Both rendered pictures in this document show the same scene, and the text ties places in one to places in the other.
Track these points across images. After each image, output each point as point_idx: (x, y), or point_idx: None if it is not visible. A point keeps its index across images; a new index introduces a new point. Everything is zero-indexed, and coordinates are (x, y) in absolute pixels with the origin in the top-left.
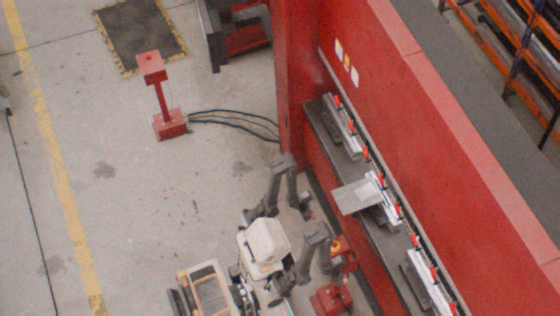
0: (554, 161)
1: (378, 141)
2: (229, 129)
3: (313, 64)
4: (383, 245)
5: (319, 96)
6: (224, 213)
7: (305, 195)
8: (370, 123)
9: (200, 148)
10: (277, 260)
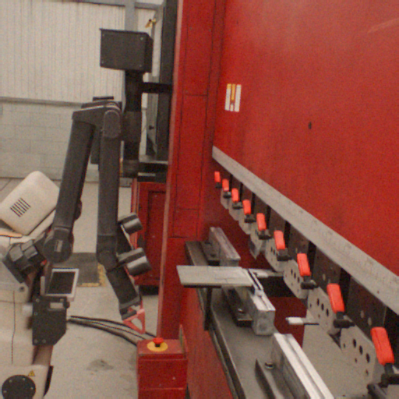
0: None
1: (252, 151)
2: (107, 335)
3: (204, 175)
4: (236, 342)
5: (207, 238)
6: (51, 397)
7: (129, 215)
8: (246, 139)
9: (65, 341)
10: (33, 231)
